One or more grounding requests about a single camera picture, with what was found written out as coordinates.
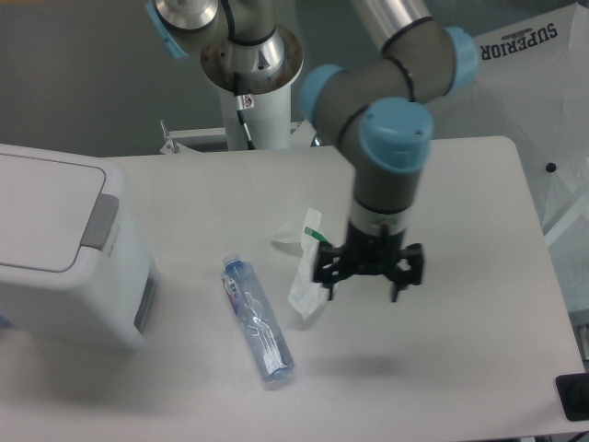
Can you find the black device at table edge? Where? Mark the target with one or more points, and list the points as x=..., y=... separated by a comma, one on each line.
x=573, y=393

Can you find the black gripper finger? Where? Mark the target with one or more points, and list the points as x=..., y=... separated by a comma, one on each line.
x=413, y=256
x=328, y=267

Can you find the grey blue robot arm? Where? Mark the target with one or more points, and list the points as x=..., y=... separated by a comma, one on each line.
x=377, y=118

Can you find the clear plastic water bottle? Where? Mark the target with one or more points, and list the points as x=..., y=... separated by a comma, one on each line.
x=256, y=319

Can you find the crumpled white plastic wrapper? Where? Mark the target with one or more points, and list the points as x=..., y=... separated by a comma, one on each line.
x=305, y=296

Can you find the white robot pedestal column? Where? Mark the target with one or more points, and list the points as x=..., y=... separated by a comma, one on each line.
x=265, y=119

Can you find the white Superior umbrella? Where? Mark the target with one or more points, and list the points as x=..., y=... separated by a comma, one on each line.
x=532, y=87

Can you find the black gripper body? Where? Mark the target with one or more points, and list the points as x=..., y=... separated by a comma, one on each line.
x=365, y=254

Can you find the white push-lid trash can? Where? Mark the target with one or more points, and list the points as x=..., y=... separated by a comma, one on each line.
x=75, y=266

